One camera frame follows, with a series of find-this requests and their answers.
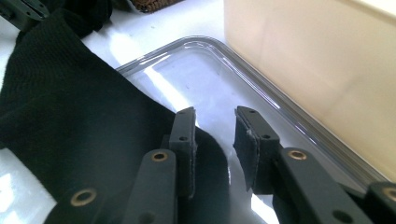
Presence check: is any brown wicker basket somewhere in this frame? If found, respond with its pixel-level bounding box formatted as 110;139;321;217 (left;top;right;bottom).
130;0;185;13

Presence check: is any black sock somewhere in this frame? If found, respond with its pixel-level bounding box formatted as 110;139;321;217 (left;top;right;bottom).
0;0;232;224

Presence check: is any clear plastic lid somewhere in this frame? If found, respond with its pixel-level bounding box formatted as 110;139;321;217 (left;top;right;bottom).
116;35;387;224

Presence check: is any cream divided storage box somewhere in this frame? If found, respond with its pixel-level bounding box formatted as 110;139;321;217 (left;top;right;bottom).
223;0;396;181

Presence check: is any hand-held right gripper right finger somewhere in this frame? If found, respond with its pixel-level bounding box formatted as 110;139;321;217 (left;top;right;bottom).
233;105;372;224

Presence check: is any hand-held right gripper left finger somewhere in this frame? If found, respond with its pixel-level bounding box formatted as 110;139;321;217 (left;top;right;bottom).
121;106;198;224

